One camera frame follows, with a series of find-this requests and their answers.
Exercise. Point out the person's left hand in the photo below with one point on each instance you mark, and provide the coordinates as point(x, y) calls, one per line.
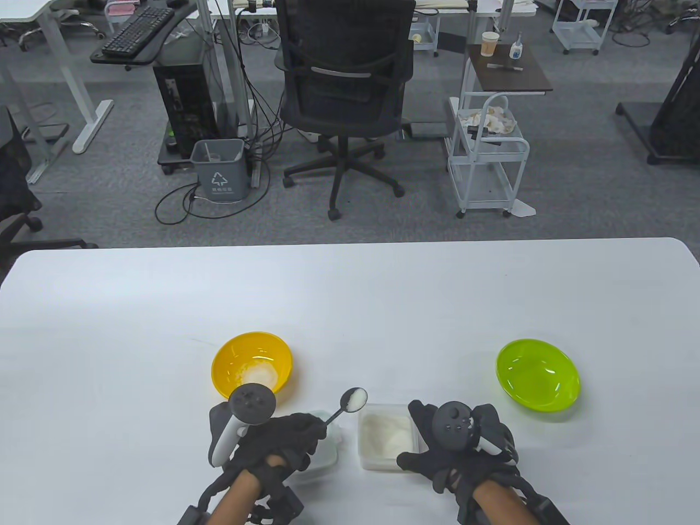
point(284, 440)

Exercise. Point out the person's right hand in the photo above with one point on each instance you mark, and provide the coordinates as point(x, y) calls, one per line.
point(465, 467)

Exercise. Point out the clear container lid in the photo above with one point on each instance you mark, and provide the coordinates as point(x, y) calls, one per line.
point(328, 451)

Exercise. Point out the black spoon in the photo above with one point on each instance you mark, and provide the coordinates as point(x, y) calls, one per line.
point(333, 418)

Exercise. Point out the small white sugar heap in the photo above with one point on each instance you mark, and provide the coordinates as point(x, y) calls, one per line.
point(356, 400)
point(260, 374)

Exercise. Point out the clear plastic sugar container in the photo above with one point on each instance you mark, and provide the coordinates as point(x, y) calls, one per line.
point(383, 465)

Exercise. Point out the yellow bowl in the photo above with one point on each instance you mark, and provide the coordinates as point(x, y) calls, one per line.
point(232, 355)

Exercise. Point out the green bowl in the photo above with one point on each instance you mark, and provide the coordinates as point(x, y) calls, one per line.
point(538, 372)

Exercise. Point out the person's right forearm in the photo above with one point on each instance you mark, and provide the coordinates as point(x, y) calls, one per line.
point(500, 506)

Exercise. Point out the person's left forearm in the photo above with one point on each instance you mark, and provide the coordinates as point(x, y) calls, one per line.
point(232, 500)

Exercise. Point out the black and white controller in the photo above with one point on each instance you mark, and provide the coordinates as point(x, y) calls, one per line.
point(251, 403)
point(451, 424)

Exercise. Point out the grey waste bin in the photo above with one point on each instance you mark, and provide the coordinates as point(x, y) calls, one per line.
point(221, 175)

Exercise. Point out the white rolling basket cart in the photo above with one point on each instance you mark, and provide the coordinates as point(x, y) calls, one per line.
point(484, 180)

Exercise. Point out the black computer tower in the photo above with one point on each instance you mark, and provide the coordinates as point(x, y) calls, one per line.
point(183, 104)

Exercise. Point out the crumpled white cloth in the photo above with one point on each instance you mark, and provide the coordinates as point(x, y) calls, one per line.
point(495, 117)

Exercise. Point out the black mesh office chair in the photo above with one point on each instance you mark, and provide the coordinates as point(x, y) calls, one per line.
point(344, 82)

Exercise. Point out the black armchair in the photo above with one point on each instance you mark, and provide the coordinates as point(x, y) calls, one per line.
point(13, 175)

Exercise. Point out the dark brown side table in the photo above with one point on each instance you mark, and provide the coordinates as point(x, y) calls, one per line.
point(503, 82)

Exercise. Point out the dark pen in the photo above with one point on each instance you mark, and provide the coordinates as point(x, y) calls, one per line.
point(504, 66)

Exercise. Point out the black equipment stand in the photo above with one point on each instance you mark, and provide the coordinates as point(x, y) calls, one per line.
point(678, 120)

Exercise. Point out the black keyboard tray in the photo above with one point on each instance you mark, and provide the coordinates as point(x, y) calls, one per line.
point(158, 50)

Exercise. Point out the small white bottle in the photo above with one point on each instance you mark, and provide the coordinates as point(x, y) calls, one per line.
point(515, 50)

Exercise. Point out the paper cup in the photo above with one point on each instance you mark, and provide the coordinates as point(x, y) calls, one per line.
point(490, 44)

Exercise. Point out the small white cart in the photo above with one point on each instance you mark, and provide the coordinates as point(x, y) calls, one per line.
point(426, 38)

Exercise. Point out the black keyboard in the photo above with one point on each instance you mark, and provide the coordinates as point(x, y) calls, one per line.
point(136, 30)

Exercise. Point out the pink box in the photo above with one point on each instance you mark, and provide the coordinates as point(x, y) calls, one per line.
point(120, 8)

